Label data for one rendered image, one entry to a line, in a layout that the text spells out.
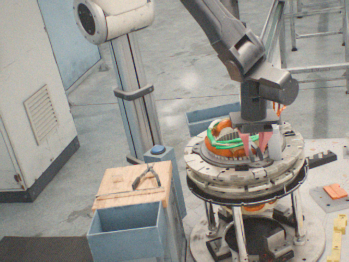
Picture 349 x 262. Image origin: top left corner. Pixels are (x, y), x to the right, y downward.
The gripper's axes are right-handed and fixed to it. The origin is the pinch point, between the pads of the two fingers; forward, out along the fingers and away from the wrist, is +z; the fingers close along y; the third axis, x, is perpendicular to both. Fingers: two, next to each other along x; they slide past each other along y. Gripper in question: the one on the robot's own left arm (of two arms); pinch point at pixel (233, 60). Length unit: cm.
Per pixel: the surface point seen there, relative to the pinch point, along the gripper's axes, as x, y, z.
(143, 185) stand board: 26.3, -6.9, 29.0
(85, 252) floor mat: 129, 114, 86
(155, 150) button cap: 31.9, 14.8, 22.4
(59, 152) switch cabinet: 195, 194, 36
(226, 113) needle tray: 16.3, 41.6, 14.9
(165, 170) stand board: 22.8, 0.4, 26.5
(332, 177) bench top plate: -14, 52, 41
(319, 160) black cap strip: -10, 58, 36
